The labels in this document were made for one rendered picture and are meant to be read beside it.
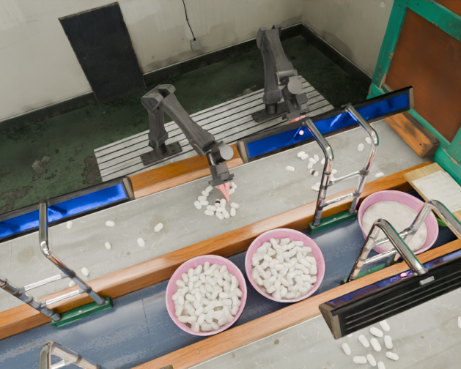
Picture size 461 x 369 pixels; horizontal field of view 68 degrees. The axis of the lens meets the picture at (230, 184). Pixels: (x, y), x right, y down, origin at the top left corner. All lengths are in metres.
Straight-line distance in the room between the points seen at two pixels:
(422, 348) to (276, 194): 0.69
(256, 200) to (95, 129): 1.98
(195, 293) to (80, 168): 1.80
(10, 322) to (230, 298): 0.72
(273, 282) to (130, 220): 0.60
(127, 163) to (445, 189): 1.35
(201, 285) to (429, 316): 0.72
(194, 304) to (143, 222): 0.40
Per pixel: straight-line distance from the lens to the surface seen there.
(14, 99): 3.32
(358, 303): 0.82
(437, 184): 1.51
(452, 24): 1.43
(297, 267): 1.24
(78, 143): 3.02
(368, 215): 1.40
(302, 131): 1.13
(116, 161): 1.75
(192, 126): 1.32
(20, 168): 3.08
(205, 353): 1.14
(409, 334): 1.24
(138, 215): 1.42
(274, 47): 1.53
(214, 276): 1.25
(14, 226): 1.16
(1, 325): 1.42
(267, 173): 1.46
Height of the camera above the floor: 1.86
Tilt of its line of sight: 52 degrees down
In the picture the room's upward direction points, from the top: 8 degrees counter-clockwise
